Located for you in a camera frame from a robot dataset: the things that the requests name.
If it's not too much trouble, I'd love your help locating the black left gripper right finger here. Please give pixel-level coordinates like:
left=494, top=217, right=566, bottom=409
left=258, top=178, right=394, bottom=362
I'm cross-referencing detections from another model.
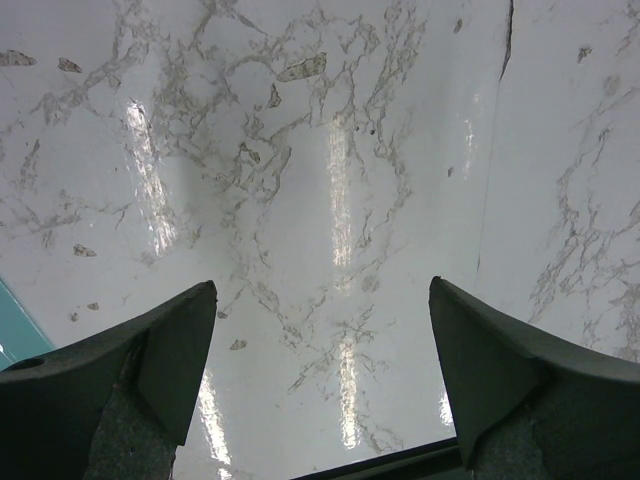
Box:
left=429, top=277, right=639, bottom=479

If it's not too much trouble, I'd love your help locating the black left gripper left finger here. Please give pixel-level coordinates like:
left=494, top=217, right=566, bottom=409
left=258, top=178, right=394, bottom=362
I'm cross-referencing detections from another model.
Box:
left=1, top=281, right=217, bottom=479

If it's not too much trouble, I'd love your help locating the teal cutting board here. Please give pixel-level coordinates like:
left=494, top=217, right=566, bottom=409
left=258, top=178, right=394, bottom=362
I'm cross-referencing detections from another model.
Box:
left=0, top=282, right=54, bottom=370

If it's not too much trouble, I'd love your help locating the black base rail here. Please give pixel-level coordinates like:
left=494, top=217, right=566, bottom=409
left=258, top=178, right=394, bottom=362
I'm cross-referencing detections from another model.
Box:
left=300, top=437, right=472, bottom=480

